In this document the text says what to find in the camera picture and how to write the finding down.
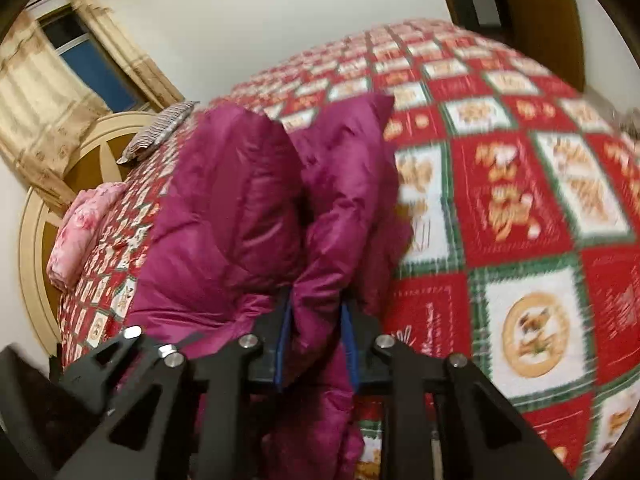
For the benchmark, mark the brown wooden door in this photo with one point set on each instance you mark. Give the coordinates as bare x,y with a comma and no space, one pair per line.
540,20

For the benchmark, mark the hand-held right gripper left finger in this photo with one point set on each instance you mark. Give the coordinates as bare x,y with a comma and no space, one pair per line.
282,340

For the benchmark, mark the cream wooden headboard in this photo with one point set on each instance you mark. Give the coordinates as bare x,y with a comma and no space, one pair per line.
100,125

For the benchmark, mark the striped pillow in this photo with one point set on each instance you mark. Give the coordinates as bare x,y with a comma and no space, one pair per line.
150,135

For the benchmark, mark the window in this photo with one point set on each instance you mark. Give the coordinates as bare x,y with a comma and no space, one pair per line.
95,70

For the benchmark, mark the pink folded blanket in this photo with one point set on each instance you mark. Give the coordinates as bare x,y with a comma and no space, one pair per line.
75,235

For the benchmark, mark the magenta down jacket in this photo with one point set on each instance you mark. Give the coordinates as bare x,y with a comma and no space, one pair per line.
225,220

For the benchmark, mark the red printed bedspread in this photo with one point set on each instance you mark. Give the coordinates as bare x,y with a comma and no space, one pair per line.
500,210

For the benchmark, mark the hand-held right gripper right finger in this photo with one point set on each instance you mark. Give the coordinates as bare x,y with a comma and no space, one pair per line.
350,355

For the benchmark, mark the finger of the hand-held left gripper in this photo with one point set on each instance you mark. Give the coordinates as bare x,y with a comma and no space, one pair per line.
90,375

